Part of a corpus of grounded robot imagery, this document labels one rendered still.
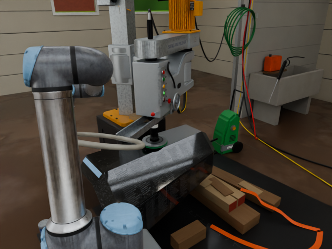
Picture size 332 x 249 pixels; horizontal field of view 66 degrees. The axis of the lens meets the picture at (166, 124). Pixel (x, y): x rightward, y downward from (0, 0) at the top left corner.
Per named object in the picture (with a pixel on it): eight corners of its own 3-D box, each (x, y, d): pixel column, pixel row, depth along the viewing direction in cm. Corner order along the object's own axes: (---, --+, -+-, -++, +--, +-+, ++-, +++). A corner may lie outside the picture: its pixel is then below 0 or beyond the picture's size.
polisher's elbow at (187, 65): (169, 81, 254) (168, 61, 246) (176, 77, 270) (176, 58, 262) (186, 83, 247) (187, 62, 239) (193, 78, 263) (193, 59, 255)
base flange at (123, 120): (102, 115, 307) (101, 111, 305) (136, 106, 335) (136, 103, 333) (123, 127, 272) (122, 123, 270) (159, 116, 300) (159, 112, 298)
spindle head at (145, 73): (155, 104, 235) (153, 54, 217) (177, 107, 227) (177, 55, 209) (135, 118, 204) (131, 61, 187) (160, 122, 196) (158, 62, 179)
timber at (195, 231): (178, 254, 211) (178, 243, 206) (170, 244, 220) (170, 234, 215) (205, 237, 226) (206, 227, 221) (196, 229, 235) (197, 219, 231)
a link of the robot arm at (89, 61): (114, 40, 77) (102, 78, 142) (71, 40, 74) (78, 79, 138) (118, 78, 78) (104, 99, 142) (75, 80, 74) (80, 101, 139)
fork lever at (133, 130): (155, 109, 234) (155, 104, 232) (175, 112, 226) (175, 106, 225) (111, 139, 175) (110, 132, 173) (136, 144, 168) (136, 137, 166)
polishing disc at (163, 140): (145, 148, 205) (145, 147, 205) (139, 138, 224) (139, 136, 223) (170, 144, 212) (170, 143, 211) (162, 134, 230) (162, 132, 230)
